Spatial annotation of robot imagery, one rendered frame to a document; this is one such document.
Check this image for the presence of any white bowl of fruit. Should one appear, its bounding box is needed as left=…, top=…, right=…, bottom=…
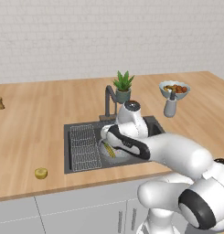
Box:
left=158, top=80, right=192, bottom=101

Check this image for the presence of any grey false drawer front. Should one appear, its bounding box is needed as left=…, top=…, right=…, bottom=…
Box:
left=34, top=177, right=154, bottom=218

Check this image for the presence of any wire rack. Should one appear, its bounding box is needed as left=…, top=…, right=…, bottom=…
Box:
left=69, top=123, right=103, bottom=171

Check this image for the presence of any grey cupboard handle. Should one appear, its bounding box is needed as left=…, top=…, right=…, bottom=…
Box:
left=131, top=207, right=138, bottom=231
left=117, top=209, right=123, bottom=234

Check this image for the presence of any dark grey sink faucet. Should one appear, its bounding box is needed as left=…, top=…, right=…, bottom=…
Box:
left=99, top=84, right=119, bottom=122

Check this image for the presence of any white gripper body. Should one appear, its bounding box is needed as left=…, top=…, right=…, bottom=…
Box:
left=100, top=124, right=117, bottom=144

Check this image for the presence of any green potted plant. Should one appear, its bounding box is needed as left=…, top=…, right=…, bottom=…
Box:
left=112, top=69, right=136, bottom=104

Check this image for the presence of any grey cupboard door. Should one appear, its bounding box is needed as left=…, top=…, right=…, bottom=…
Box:
left=38, top=200, right=128, bottom=234
left=125, top=197, right=152, bottom=234
left=0, top=215, right=45, bottom=234

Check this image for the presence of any dark grey sink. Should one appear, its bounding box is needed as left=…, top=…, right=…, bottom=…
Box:
left=63, top=115, right=166, bottom=175

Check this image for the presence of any yellow banana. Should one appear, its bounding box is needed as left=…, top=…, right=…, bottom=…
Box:
left=103, top=142, right=117, bottom=159

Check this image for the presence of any yellow-green kiwi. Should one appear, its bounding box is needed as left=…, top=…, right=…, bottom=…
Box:
left=34, top=166, right=49, bottom=180

